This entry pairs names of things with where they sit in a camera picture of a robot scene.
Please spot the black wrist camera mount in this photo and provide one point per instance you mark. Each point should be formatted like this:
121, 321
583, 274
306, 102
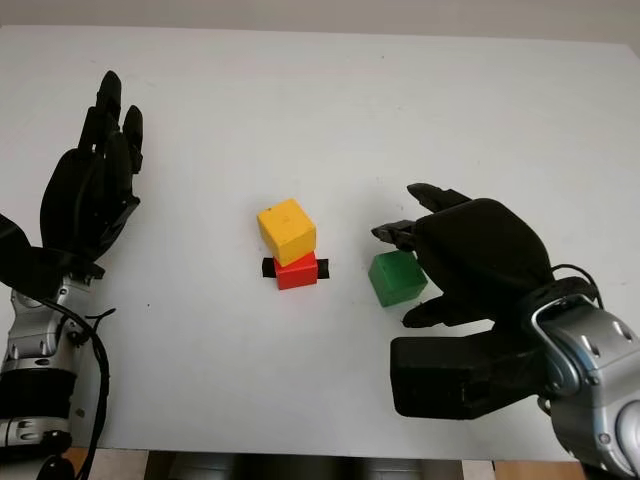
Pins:
435, 375
30, 270

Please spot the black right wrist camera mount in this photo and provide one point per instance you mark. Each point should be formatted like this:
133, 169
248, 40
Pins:
435, 375

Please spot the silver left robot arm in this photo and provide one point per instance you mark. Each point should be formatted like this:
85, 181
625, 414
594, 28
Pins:
35, 345

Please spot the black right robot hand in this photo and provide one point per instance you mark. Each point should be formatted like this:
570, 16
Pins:
480, 260

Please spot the yellow cube block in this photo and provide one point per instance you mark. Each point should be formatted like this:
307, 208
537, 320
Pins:
285, 227

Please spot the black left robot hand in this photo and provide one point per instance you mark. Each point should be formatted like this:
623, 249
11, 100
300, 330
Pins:
80, 200

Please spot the black tape strip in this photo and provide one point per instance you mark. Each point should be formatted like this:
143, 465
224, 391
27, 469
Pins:
267, 269

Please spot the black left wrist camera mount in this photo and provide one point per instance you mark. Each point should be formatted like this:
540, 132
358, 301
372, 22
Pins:
30, 270

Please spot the red cube block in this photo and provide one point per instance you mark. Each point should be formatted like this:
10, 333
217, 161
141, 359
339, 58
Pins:
297, 276

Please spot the dark robot torso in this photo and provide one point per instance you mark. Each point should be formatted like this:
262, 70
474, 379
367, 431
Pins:
300, 467

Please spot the green cube block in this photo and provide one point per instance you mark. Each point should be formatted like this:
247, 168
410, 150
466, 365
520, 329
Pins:
395, 277

